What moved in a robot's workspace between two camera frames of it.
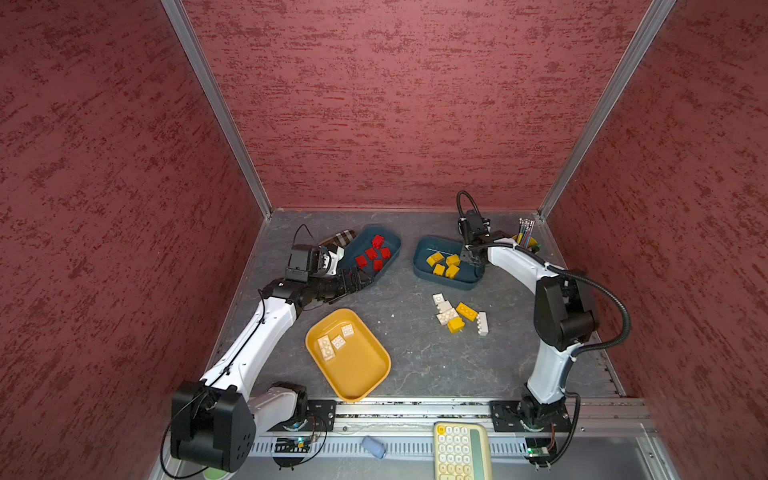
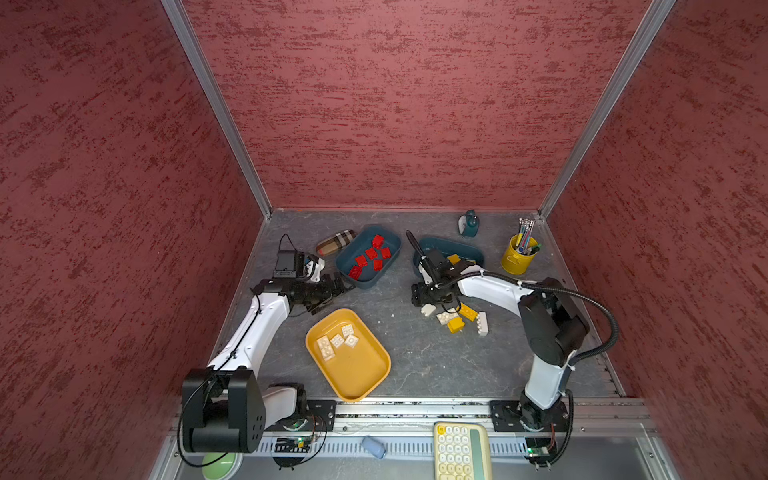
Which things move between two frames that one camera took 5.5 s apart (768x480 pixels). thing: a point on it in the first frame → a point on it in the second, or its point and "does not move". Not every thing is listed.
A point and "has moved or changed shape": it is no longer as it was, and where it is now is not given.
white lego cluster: x=444 y=307 has moved or changed shape
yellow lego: x=455 y=325 does not move
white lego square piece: x=338 y=341 does not move
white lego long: x=326 y=348 does not move
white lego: x=483 y=325 does not move
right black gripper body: x=467 y=254 → x=433 y=293
